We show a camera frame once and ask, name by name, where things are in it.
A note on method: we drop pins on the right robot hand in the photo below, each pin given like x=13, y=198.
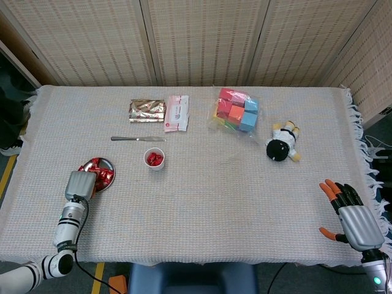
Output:
x=363, y=228

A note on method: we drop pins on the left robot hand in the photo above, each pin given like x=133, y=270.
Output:
x=81, y=185

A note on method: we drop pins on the metal dish of red candies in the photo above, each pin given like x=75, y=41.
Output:
x=105, y=162

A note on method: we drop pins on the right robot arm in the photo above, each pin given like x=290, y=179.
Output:
x=375, y=269

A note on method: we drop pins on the white paper cup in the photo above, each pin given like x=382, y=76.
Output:
x=154, y=168

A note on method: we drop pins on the silver table knife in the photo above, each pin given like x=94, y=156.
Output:
x=128, y=138

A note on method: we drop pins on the black shoe white sole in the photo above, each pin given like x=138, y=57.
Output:
x=10, y=150

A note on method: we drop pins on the gold foil snack packet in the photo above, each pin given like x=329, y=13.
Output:
x=147, y=111

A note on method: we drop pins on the orange floor block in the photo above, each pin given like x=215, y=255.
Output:
x=118, y=284

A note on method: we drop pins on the black haired plush doll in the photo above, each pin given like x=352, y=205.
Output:
x=278, y=150

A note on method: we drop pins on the beige woven tablecloth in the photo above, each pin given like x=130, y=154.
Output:
x=196, y=199

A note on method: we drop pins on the pink wet wipes pack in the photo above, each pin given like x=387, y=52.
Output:
x=176, y=113

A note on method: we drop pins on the blue padded seat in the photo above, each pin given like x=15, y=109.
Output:
x=193, y=278

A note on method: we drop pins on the clear plastic bag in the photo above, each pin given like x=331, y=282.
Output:
x=214, y=124

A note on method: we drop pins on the yellow foam cube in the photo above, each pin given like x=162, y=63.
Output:
x=215, y=115

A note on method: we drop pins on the light blue foam cube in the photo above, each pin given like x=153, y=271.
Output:
x=251, y=106
x=248, y=121

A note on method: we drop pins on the green foam cube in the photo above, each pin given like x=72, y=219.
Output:
x=231, y=124

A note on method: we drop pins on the red foam cube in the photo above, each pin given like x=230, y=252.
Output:
x=225, y=107
x=228, y=93

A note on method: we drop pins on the orange foam cube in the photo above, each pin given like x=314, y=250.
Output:
x=235, y=114

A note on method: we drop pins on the pink foam cube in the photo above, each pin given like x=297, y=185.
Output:
x=240, y=99

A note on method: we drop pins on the beige folding screen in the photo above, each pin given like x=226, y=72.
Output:
x=196, y=43

